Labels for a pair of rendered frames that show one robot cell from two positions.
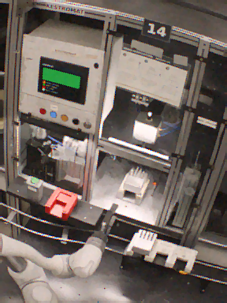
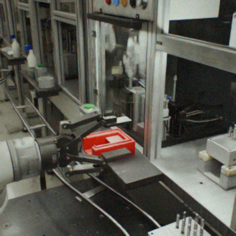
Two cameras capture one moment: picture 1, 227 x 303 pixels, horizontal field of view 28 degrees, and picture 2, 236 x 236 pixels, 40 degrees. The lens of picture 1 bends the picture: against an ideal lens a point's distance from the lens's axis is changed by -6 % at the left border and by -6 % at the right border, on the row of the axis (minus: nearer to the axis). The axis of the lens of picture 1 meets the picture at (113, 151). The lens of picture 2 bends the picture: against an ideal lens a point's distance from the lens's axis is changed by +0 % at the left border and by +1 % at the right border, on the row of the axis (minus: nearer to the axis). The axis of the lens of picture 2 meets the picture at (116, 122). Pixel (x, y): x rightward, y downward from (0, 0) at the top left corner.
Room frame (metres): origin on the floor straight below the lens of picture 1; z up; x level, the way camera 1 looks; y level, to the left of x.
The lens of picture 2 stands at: (1.09, -0.59, 1.47)
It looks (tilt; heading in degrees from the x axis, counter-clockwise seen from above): 23 degrees down; 49
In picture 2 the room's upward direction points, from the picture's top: straight up
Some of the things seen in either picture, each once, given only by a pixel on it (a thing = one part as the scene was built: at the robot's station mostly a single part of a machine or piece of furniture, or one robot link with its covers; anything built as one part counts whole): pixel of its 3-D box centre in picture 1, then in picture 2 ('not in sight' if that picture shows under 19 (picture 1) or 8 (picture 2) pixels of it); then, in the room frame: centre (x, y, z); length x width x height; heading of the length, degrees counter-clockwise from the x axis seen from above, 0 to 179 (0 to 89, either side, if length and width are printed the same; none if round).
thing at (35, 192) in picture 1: (35, 188); (91, 120); (1.79, 0.38, 0.97); 0.08 x 0.08 x 0.12; 76
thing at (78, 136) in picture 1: (52, 125); (111, 17); (1.84, 0.31, 1.37); 0.36 x 0.04 x 0.04; 76
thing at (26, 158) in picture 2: (94, 246); (24, 158); (1.34, 0.01, 1.12); 0.09 x 0.06 x 0.09; 76
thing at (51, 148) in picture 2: (101, 236); (57, 150); (1.41, -0.01, 1.12); 0.09 x 0.07 x 0.08; 166
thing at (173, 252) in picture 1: (161, 256); not in sight; (1.57, -0.34, 0.84); 0.36 x 0.14 x 0.10; 76
